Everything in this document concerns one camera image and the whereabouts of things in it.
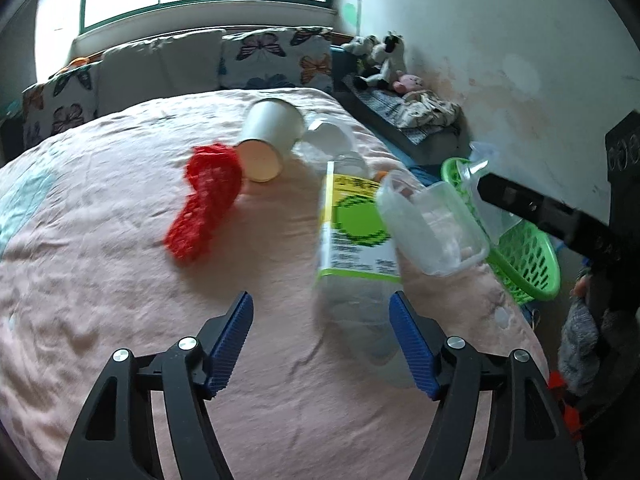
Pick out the clear plastic container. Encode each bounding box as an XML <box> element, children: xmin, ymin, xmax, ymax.
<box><xmin>375</xmin><ymin>170</ymin><xmax>489</xmax><ymax>276</ymax></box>

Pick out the green plastic laundry basket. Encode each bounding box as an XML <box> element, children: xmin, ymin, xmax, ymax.
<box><xmin>440</xmin><ymin>157</ymin><xmax>561</xmax><ymax>304</ymax></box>

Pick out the crumpled patterned cloth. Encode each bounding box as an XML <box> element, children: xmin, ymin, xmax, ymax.
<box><xmin>396</xmin><ymin>90</ymin><xmax>461</xmax><ymax>129</ymax></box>

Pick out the pink blanket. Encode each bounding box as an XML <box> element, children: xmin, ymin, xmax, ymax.
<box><xmin>0</xmin><ymin>86</ymin><xmax>549</xmax><ymax>480</ymax></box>

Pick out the clear bottle green label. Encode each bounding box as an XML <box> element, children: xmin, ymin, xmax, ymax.
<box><xmin>317</xmin><ymin>152</ymin><xmax>413</xmax><ymax>388</ymax></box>

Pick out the pink plush toy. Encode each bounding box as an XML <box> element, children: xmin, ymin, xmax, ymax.
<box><xmin>392</xmin><ymin>73</ymin><xmax>425</xmax><ymax>96</ymax></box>

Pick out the cow plush toy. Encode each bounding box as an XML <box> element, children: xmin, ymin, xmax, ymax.
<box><xmin>354</xmin><ymin>32</ymin><xmax>407</xmax><ymax>91</ymax></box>

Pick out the white crumpled tissue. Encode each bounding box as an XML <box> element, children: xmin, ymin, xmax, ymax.
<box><xmin>302</xmin><ymin>118</ymin><xmax>356</xmax><ymax>157</ymax></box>

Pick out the white plush toy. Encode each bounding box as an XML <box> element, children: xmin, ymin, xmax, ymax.
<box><xmin>341</xmin><ymin>35</ymin><xmax>380</xmax><ymax>56</ymax></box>

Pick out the red mesh net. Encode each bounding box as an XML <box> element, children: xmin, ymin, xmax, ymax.
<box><xmin>164</xmin><ymin>143</ymin><xmax>243</xmax><ymax>264</ymax></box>

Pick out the white paper cup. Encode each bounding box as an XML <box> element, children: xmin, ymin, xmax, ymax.
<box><xmin>235</xmin><ymin>98</ymin><xmax>306</xmax><ymax>183</ymax></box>

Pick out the butterfly print cushion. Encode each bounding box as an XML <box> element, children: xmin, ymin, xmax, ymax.
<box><xmin>219</xmin><ymin>26</ymin><xmax>333</xmax><ymax>93</ymax></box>
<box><xmin>22</xmin><ymin>63</ymin><xmax>99</xmax><ymax>150</ymax></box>

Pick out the left butterfly print cushion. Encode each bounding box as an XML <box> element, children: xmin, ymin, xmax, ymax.
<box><xmin>22</xmin><ymin>63</ymin><xmax>99</xmax><ymax>150</ymax></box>

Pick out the plain white cushion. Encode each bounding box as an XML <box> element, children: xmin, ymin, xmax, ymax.
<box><xmin>96</xmin><ymin>28</ymin><xmax>226</xmax><ymax>116</ymax></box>

